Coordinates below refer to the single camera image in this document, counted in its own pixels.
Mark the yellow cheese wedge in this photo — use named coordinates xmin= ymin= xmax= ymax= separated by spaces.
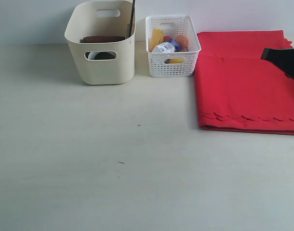
xmin=150 ymin=28 xmax=164 ymax=51

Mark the red grilled sausage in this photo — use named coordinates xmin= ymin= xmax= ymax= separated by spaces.
xmin=163 ymin=36 xmax=171 ymax=42

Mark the white perforated plastic basket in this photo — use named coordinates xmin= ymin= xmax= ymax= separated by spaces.
xmin=145 ymin=15 xmax=201 ymax=77

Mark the brown chopstick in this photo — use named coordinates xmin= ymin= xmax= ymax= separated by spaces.
xmin=127 ymin=0 xmax=136 ymax=38

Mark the red tablecloth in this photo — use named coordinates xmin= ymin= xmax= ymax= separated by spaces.
xmin=194 ymin=30 xmax=294 ymax=135

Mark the yellow lemon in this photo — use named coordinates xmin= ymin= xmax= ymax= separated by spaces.
xmin=165 ymin=58 xmax=184 ymax=64

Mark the pale green ceramic bowl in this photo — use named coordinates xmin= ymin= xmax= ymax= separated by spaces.
xmin=88 ymin=51 xmax=96 ymax=60

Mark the cream plastic bin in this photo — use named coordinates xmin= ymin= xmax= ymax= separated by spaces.
xmin=65 ymin=0 xmax=135 ymax=85

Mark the stainless steel cup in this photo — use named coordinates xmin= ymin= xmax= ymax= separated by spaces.
xmin=94 ymin=51 xmax=116 ymax=60

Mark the brown egg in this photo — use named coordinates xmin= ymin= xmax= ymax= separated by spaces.
xmin=175 ymin=35 xmax=189 ymax=50

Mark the round wooden plate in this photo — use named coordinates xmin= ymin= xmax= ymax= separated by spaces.
xmin=80 ymin=36 xmax=125 ymax=43

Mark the blue white milk carton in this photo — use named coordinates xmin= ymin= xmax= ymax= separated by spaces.
xmin=152 ymin=38 xmax=181 ymax=53

